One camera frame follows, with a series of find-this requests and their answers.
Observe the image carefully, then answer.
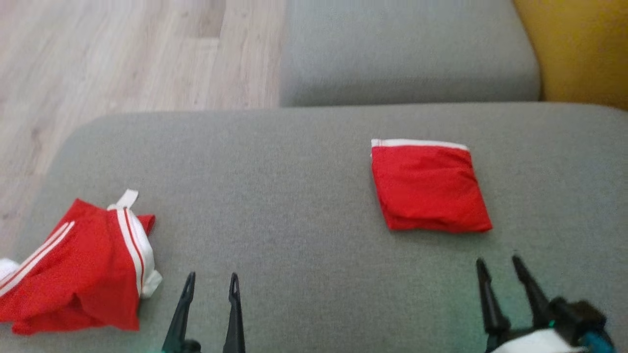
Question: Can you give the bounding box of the large grey sofa seat cushion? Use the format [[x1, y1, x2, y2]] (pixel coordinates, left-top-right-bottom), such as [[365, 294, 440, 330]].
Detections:
[[0, 102, 628, 353]]

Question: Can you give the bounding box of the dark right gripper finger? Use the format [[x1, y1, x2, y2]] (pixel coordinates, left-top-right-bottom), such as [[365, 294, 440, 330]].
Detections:
[[475, 258, 511, 340], [512, 254, 553, 329]]

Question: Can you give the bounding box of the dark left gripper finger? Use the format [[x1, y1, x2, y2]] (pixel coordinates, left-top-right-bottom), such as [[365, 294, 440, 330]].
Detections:
[[162, 272, 196, 353], [223, 273, 246, 353]]

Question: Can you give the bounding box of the red white striped jersey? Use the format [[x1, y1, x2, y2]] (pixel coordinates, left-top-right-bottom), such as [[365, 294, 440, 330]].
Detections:
[[0, 188, 163, 336]]

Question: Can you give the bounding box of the folded plain red garment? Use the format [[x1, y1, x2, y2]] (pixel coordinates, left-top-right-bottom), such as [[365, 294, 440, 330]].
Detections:
[[370, 138, 493, 233]]

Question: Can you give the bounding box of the blue right camera cable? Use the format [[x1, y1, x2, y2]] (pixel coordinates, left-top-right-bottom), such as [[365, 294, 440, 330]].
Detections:
[[581, 331, 617, 353]]

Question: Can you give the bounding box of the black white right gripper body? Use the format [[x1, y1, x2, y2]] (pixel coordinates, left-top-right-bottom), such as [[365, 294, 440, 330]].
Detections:
[[485, 321, 587, 353]]

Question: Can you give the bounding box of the small grey sofa cushion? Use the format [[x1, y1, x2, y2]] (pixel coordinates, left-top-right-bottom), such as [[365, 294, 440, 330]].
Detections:
[[279, 0, 542, 108]]

